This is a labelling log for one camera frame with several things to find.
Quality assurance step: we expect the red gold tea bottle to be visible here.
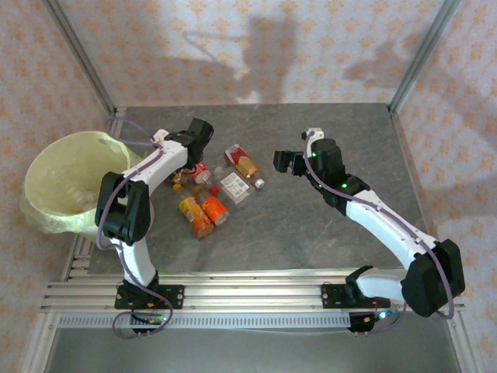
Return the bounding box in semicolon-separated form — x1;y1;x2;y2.
224;143;266;190

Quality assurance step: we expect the clear bottle white label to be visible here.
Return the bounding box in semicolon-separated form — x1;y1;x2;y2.
212;165;254;206

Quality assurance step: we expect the yellow orange juice bottle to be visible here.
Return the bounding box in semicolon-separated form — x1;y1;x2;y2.
172;183;215;238

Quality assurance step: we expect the orange label soda bottle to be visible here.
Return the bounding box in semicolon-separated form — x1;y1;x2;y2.
193;185;231;227

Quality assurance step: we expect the cream plastic waste bin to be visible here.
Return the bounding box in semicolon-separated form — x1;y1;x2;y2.
19;131;156;236

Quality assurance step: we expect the pale yellow bin liner bag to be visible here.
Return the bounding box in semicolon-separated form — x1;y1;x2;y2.
19;131;135;235

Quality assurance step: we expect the small red label cola bottle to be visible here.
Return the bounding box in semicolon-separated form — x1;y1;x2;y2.
190;161;221;195

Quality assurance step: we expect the small controller board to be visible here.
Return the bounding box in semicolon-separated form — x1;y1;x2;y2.
134;312;168;328
351;309;401;335

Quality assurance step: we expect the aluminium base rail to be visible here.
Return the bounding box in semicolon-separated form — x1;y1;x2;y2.
40;271;466;314

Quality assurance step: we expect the aluminium frame post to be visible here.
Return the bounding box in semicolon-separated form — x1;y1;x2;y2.
388;0;463;114
41;0;120;117

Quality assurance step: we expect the white slotted cable duct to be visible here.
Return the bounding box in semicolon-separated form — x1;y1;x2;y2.
57;312;353;330

